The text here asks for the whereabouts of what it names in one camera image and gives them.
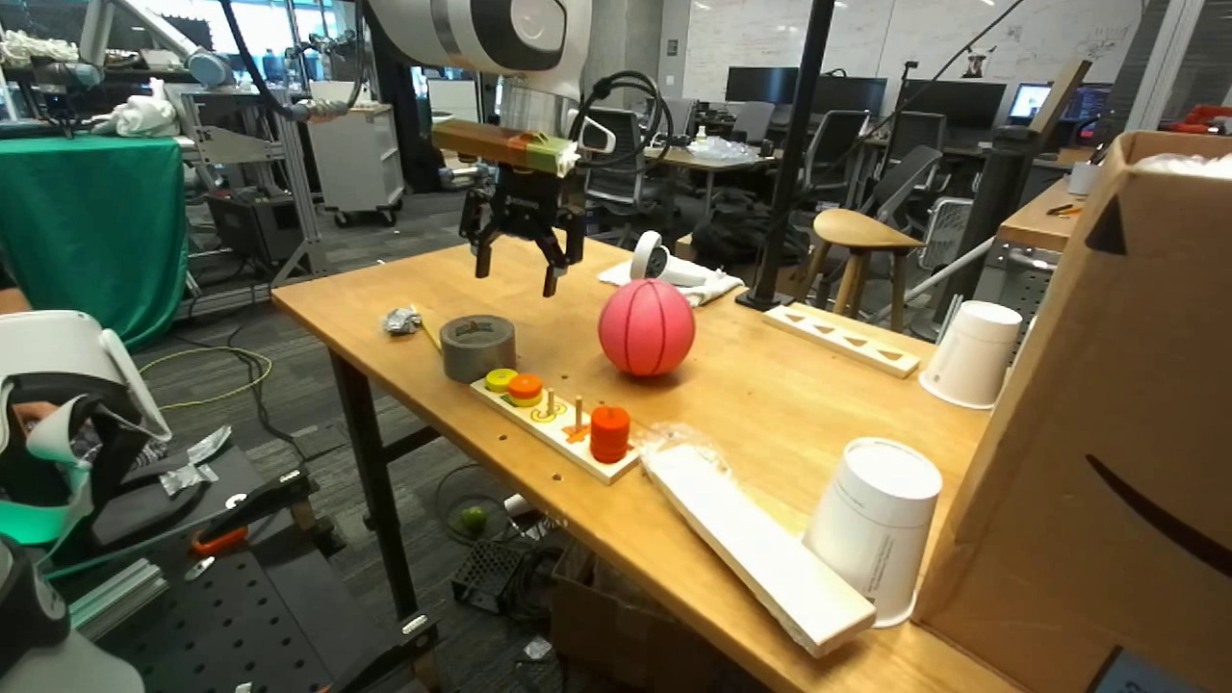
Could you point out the small silver metal clip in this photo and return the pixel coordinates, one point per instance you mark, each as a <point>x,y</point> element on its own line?
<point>403,321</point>

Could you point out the green cloth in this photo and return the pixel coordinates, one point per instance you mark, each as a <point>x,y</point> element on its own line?
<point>89,231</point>

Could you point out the white VR controller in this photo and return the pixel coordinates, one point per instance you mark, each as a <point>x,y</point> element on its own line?
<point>646,255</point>

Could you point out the black vertical pole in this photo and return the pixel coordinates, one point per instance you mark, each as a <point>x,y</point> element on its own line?
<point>795,156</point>

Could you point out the wooden stool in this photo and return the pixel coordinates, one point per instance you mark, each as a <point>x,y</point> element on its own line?
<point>863,231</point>

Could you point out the wooden side desk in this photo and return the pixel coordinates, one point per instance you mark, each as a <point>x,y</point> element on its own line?
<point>1042,217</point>

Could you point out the black perforated metal plate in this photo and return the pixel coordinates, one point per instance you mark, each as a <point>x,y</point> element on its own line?
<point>245,627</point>

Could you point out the white tray with round holes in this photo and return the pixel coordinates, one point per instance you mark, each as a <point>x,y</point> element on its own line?
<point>844,339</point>

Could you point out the black mesh office chair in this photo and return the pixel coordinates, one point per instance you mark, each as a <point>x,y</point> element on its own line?
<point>621,178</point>

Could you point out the large white paper cup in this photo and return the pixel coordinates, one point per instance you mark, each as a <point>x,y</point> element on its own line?
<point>875,523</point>

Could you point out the red-orange cylinder block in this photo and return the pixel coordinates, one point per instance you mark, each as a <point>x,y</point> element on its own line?
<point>608,431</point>

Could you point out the white peg board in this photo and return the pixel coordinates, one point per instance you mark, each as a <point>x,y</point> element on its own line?
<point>558,423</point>

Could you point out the yellow disc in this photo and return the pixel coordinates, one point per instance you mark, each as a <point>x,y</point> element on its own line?
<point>496,377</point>

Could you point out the white rolling cabinet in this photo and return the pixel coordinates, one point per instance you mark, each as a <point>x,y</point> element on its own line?
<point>355,164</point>

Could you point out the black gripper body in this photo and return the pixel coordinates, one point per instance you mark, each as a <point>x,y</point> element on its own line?
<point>531,209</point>

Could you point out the black box on floor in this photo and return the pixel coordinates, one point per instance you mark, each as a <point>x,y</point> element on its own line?
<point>501,573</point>

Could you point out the small green ball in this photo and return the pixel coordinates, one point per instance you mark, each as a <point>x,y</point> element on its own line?
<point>476,522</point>

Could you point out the white cloth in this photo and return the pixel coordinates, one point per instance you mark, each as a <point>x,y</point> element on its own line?
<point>708,286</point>

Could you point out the red rubber ball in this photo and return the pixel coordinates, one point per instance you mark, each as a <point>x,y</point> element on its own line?
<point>646,330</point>

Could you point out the black computer monitor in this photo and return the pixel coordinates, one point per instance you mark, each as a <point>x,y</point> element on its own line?
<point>953,102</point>
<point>763,84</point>

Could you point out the black table leg frame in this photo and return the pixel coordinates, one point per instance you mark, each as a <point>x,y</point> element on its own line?
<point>378,486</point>

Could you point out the grey duct tape roll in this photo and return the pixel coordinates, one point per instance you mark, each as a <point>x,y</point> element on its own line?
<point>478,349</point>

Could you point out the long white flat board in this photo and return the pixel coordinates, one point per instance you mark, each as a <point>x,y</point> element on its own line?
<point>756,544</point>

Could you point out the round wooden office table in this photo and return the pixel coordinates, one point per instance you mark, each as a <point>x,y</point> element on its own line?
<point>713,156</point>

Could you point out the orange disc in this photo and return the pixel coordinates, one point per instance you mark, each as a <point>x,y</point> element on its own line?
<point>523,390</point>

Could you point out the clear plastic bag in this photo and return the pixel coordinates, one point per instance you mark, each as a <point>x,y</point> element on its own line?
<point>677,444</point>

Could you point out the small white paper cup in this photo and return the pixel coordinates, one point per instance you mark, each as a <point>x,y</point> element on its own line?
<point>972,353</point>

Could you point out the lit blue screen monitor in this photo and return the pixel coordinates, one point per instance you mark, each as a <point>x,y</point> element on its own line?
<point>1030,102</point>

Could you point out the large cardboard box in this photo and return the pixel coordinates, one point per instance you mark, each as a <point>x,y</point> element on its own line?
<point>1103,423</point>

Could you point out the grey metal shelf frame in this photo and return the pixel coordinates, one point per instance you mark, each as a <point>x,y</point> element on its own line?
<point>286,178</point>

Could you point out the tan wrist camera mount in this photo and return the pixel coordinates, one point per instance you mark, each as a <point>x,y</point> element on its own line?
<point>501,146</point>

